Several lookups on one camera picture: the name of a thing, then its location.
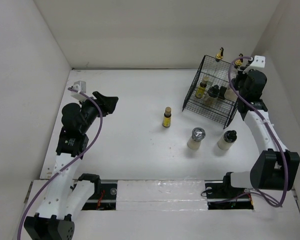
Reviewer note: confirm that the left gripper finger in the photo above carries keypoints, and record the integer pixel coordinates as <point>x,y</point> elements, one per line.
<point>109,104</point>
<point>99,97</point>

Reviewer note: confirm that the metal mounting rail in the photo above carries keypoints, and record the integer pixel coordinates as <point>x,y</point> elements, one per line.
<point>163,196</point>

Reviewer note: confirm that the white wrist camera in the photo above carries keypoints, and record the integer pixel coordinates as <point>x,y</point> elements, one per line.
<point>257,62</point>
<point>77,89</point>

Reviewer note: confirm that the brown spice jar black lid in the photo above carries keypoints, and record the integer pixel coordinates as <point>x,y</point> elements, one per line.
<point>212,95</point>

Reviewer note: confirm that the black wire basket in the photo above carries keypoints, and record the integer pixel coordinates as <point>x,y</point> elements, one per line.
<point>206,94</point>

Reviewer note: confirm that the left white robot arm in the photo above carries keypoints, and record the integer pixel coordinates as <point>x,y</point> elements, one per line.
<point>51,214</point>

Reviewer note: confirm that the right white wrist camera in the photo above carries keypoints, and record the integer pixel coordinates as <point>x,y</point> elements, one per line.
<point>257,62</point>

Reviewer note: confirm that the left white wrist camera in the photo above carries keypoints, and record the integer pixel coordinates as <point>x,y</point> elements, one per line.
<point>77,89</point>

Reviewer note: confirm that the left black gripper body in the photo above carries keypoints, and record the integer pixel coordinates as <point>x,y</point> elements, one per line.
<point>91,110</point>

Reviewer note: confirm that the yellow label brown bottle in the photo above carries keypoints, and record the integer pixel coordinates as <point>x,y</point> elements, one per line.
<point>167,117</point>
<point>202,87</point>

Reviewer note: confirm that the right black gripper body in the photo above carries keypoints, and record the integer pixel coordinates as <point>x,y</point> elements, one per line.
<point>241,89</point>

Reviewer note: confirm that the oil bottle with dark contents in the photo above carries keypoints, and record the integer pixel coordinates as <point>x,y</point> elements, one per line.
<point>237,64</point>

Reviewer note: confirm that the white powder jar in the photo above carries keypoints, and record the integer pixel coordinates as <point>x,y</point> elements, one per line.
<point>227,140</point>
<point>197,135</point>
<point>230,94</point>

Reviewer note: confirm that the clear oil bottle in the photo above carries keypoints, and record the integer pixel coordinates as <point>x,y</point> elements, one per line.
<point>213,64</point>

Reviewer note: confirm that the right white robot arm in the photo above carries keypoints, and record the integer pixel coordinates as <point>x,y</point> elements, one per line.
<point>276,167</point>

